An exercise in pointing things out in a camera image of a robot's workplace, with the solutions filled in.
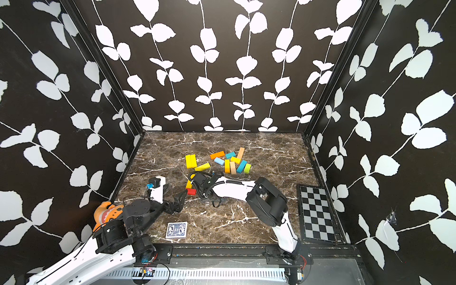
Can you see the black white checkerboard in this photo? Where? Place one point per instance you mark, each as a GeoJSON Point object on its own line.
{"type": "Point", "coordinates": [315, 215]}

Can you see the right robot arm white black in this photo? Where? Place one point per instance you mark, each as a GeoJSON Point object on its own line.
{"type": "Point", "coordinates": [266, 201]}

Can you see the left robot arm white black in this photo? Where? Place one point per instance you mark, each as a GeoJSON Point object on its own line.
{"type": "Point", "coordinates": [120, 242]}

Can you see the amber long block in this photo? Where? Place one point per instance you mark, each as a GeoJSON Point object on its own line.
{"type": "Point", "coordinates": [227, 166]}

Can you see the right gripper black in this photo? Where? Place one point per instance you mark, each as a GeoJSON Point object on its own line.
{"type": "Point", "coordinates": [203, 195]}

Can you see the light blue short block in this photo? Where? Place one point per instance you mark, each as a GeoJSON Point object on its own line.
{"type": "Point", "coordinates": [219, 161]}

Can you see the white perforated rail strip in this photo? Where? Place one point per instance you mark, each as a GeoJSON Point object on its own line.
{"type": "Point", "coordinates": [263, 274]}

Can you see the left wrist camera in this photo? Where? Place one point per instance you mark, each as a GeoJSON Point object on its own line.
{"type": "Point", "coordinates": [155, 189]}

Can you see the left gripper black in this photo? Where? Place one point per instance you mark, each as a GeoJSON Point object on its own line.
{"type": "Point", "coordinates": [171, 209]}

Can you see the cyan long block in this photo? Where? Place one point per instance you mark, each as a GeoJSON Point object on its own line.
{"type": "Point", "coordinates": [241, 166]}

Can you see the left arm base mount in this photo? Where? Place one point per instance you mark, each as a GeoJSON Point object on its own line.
{"type": "Point", "coordinates": [158, 254]}

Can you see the yellow long block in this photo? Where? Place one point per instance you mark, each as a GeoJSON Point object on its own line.
{"type": "Point", "coordinates": [189, 182]}

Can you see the lime green short block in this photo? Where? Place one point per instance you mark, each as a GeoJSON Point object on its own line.
{"type": "Point", "coordinates": [247, 168]}

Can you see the yellow-green long block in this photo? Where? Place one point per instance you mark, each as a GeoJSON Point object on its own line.
{"type": "Point", "coordinates": [203, 167]}

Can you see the teal short block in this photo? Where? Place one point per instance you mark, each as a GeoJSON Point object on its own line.
{"type": "Point", "coordinates": [230, 155]}

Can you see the amber short block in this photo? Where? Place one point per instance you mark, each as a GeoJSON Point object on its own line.
{"type": "Point", "coordinates": [236, 160]}

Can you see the tan wood long block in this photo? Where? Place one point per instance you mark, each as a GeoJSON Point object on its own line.
{"type": "Point", "coordinates": [232, 168]}

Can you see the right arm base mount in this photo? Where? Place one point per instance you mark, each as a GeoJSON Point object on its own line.
{"type": "Point", "coordinates": [300, 257]}

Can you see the orange plush toy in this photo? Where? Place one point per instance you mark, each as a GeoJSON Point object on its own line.
{"type": "Point", "coordinates": [106, 212]}

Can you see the orange long block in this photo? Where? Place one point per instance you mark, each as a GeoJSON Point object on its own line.
{"type": "Point", "coordinates": [217, 155]}

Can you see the natural wood long block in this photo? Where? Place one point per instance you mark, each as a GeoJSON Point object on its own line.
{"type": "Point", "coordinates": [241, 153]}

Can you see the red block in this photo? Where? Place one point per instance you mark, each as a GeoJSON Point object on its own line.
{"type": "Point", "coordinates": [191, 191]}

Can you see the yellow block far left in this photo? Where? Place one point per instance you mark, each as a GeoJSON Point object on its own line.
{"type": "Point", "coordinates": [189, 161]}

